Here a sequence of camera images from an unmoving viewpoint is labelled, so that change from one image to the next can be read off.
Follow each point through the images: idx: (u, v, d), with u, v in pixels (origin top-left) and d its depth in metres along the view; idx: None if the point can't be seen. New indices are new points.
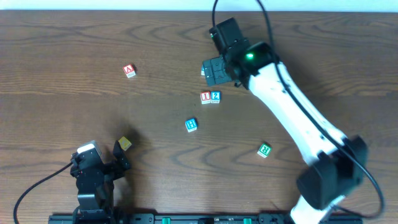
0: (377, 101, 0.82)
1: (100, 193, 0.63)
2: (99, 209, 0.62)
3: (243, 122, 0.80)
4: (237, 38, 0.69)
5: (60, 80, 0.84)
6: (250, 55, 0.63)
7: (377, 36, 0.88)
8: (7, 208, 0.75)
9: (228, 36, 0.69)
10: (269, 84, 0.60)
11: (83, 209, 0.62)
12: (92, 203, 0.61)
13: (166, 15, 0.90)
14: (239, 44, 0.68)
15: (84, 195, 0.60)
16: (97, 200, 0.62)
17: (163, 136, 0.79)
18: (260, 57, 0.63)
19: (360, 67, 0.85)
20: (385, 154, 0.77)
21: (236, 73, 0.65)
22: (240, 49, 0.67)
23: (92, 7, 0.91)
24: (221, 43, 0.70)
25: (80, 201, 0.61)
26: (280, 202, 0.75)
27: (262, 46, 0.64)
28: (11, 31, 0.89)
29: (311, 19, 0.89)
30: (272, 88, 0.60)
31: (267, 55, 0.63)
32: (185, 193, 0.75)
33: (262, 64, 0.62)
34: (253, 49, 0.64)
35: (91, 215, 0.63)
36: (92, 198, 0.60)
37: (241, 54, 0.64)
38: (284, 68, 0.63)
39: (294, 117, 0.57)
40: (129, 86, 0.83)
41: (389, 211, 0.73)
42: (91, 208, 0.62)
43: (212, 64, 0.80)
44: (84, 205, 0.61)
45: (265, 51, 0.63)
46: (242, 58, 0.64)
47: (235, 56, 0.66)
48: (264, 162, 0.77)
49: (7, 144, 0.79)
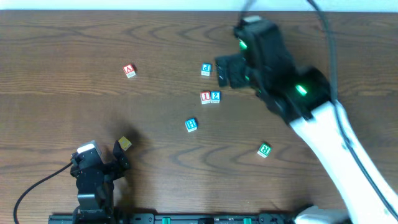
0: (377, 101, 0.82)
1: (101, 193, 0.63)
2: (99, 209, 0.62)
3: (242, 122, 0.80)
4: (276, 54, 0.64)
5: (60, 80, 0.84)
6: (303, 90, 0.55)
7: (377, 36, 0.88)
8: (7, 208, 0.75)
9: (268, 51, 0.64)
10: (326, 132, 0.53)
11: (83, 209, 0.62)
12: (92, 203, 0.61)
13: (166, 15, 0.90)
14: (280, 65, 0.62)
15: (84, 195, 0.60)
16: (98, 200, 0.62)
17: (163, 136, 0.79)
18: (315, 92, 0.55)
19: (360, 67, 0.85)
20: (385, 154, 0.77)
21: (280, 105, 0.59)
22: (285, 74, 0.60)
23: (92, 7, 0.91)
24: (260, 60, 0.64)
25: (80, 201, 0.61)
26: (280, 202, 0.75)
27: (315, 78, 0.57)
28: (11, 31, 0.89)
29: (311, 19, 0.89)
30: (328, 137, 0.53)
31: (321, 89, 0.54)
32: (185, 193, 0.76)
33: (315, 102, 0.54)
34: (303, 77, 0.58)
35: (91, 214, 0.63)
36: (92, 198, 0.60)
37: (289, 86, 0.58)
38: (342, 109, 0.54)
39: (347, 172, 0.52)
40: (129, 86, 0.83)
41: None
42: (91, 208, 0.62)
43: (230, 66, 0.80)
44: (84, 204, 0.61)
45: (319, 83, 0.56)
46: (290, 91, 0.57)
47: (279, 83, 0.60)
48: (264, 162, 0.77)
49: (7, 144, 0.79)
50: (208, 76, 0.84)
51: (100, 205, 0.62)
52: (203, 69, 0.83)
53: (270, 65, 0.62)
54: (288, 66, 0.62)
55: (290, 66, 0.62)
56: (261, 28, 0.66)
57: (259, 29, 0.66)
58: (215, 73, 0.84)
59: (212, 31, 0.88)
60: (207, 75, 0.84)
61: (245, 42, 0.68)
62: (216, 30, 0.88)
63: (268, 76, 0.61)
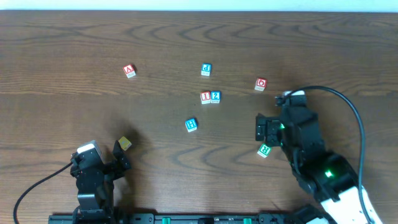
0: (377, 101, 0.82)
1: (101, 193, 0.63)
2: (99, 209, 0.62)
3: (243, 122, 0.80)
4: (313, 140, 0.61)
5: (60, 80, 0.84)
6: (329, 173, 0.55)
7: (377, 37, 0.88)
8: (7, 208, 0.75)
9: (308, 137, 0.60)
10: (351, 214, 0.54)
11: (83, 209, 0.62)
12: (92, 203, 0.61)
13: (166, 15, 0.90)
14: (314, 149, 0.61)
15: (84, 196, 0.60)
16: (97, 200, 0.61)
17: (163, 136, 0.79)
18: (341, 175, 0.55)
19: (360, 68, 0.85)
20: (384, 154, 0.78)
21: (310, 187, 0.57)
22: (315, 155, 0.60)
23: (92, 7, 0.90)
24: (296, 140, 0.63)
25: (81, 201, 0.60)
26: (280, 202, 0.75)
27: (342, 163, 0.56)
28: (11, 31, 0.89)
29: (311, 19, 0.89)
30: (353, 217, 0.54)
31: (346, 174, 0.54)
32: (185, 193, 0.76)
33: (341, 188, 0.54)
34: (331, 160, 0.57)
35: (91, 215, 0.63)
36: (92, 198, 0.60)
37: (318, 168, 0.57)
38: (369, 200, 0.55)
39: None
40: (129, 86, 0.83)
41: (388, 210, 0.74)
42: (91, 208, 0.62)
43: (268, 126, 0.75)
44: (84, 205, 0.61)
45: (344, 167, 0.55)
46: (318, 174, 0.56)
47: (308, 165, 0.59)
48: (264, 162, 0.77)
49: (7, 144, 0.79)
50: (208, 76, 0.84)
51: (100, 205, 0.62)
52: (203, 69, 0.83)
53: (306, 146, 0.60)
54: (323, 151, 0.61)
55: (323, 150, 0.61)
56: (304, 119, 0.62)
57: (302, 118, 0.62)
58: (215, 73, 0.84)
59: (212, 31, 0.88)
60: (207, 75, 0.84)
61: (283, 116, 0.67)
62: (216, 30, 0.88)
63: (300, 157, 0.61)
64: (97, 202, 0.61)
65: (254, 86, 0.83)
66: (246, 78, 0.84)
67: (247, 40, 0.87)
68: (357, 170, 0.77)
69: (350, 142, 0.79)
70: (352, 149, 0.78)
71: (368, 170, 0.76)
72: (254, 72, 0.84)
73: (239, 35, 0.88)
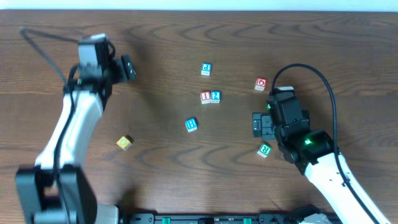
0: (377, 101, 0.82)
1: (101, 57, 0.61)
2: (99, 68, 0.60)
3: (250, 118, 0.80)
4: (295, 117, 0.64)
5: (60, 80, 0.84)
6: (308, 141, 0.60)
7: (377, 36, 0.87)
8: (9, 208, 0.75)
9: (290, 114, 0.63)
10: (328, 174, 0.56)
11: (82, 57, 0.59)
12: (92, 56, 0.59)
13: (166, 14, 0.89)
14: (297, 124, 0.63)
15: (84, 45, 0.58)
16: (97, 56, 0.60)
17: (163, 136, 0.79)
18: (319, 144, 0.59)
19: (360, 67, 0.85)
20: (384, 154, 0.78)
21: (293, 158, 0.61)
22: (298, 130, 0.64)
23: (92, 6, 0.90)
24: (279, 117, 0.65)
25: (80, 50, 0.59)
26: (281, 202, 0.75)
27: (321, 133, 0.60)
28: (11, 31, 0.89)
29: (311, 18, 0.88)
30: (330, 178, 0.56)
31: (324, 143, 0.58)
32: (185, 193, 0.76)
33: (319, 154, 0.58)
34: (312, 133, 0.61)
35: (87, 73, 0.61)
36: (92, 49, 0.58)
37: (299, 140, 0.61)
38: (347, 166, 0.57)
39: (352, 212, 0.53)
40: (129, 86, 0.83)
41: (388, 210, 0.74)
42: (90, 63, 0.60)
43: (263, 119, 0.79)
44: (84, 54, 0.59)
45: (323, 136, 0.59)
46: (299, 144, 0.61)
47: (291, 140, 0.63)
48: (264, 162, 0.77)
49: (7, 144, 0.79)
50: (208, 75, 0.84)
51: (99, 61, 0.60)
52: (203, 69, 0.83)
53: (288, 122, 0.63)
54: (305, 127, 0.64)
55: (305, 127, 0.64)
56: (286, 98, 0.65)
57: (285, 98, 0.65)
58: (215, 73, 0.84)
59: (212, 30, 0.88)
60: (207, 75, 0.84)
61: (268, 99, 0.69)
62: (216, 29, 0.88)
63: (283, 132, 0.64)
64: (96, 57, 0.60)
65: (254, 85, 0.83)
66: (246, 78, 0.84)
67: (248, 40, 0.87)
68: (357, 170, 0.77)
69: (350, 142, 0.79)
70: (352, 149, 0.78)
71: (368, 169, 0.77)
72: (254, 72, 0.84)
73: (239, 35, 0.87)
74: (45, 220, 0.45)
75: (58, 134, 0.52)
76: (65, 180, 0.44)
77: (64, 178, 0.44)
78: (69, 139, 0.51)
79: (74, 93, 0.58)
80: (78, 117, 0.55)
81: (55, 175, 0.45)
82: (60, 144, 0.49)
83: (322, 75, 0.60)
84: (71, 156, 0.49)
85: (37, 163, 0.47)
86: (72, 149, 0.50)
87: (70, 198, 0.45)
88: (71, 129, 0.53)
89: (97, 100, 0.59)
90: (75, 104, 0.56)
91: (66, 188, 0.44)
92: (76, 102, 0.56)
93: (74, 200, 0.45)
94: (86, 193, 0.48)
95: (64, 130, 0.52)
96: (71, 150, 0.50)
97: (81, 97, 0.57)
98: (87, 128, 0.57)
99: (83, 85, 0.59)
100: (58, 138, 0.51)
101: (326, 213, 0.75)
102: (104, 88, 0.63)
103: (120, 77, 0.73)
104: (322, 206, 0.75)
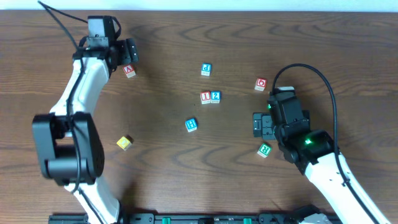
0: (376, 101, 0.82)
1: (109, 32, 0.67)
2: (106, 38, 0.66)
3: (251, 118, 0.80)
4: (296, 117, 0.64)
5: (60, 80, 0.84)
6: (309, 141, 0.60)
7: (377, 36, 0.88)
8: (9, 207, 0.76)
9: (290, 114, 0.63)
10: (328, 174, 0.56)
11: (91, 29, 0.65)
12: (100, 28, 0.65)
13: (166, 15, 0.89)
14: (298, 124, 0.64)
15: (94, 17, 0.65)
16: (105, 29, 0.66)
17: (163, 136, 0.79)
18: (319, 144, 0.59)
19: (360, 68, 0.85)
20: (384, 154, 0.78)
21: (293, 157, 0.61)
22: (299, 130, 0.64)
23: (92, 6, 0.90)
24: (280, 117, 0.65)
25: (90, 23, 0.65)
26: (280, 202, 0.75)
27: (322, 133, 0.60)
28: (10, 31, 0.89)
29: (311, 19, 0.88)
30: (330, 178, 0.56)
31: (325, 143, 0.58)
32: (185, 193, 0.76)
33: (319, 154, 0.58)
34: (313, 133, 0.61)
35: (96, 43, 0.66)
36: (101, 22, 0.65)
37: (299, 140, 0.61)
38: (346, 165, 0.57)
39: (353, 211, 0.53)
40: (129, 86, 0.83)
41: (388, 210, 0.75)
42: (98, 34, 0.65)
43: (263, 119, 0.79)
44: (93, 25, 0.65)
45: (324, 135, 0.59)
46: (300, 144, 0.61)
47: (292, 139, 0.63)
48: (264, 162, 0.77)
49: (8, 144, 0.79)
50: (208, 76, 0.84)
51: (107, 33, 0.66)
52: (203, 69, 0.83)
53: (289, 122, 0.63)
54: (306, 127, 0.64)
55: (306, 127, 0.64)
56: (286, 97, 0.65)
57: (285, 97, 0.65)
58: (215, 73, 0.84)
59: (212, 31, 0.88)
60: (207, 75, 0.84)
61: (268, 99, 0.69)
62: (216, 30, 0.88)
63: (284, 131, 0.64)
64: (104, 30, 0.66)
65: (254, 86, 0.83)
66: (246, 78, 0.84)
67: (248, 40, 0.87)
68: (356, 170, 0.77)
69: (349, 142, 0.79)
70: (352, 149, 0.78)
71: (367, 170, 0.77)
72: (254, 72, 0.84)
73: (239, 35, 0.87)
74: (58, 166, 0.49)
75: (70, 87, 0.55)
76: (79, 126, 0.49)
77: (78, 124, 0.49)
78: (80, 92, 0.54)
79: (84, 57, 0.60)
80: (87, 75, 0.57)
81: (68, 122, 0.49)
82: (71, 96, 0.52)
83: (322, 74, 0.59)
84: (83, 106, 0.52)
85: (50, 112, 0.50)
86: (83, 102, 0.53)
87: (82, 144, 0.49)
88: (82, 84, 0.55)
89: (104, 64, 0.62)
90: (85, 65, 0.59)
91: (79, 132, 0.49)
92: (86, 64, 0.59)
93: (86, 145, 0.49)
94: (96, 146, 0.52)
95: (76, 83, 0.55)
96: (82, 102, 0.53)
97: (90, 61, 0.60)
98: (96, 88, 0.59)
99: (91, 51, 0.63)
100: (70, 91, 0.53)
101: (326, 213, 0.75)
102: (111, 56, 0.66)
103: (125, 58, 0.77)
104: (322, 205, 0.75)
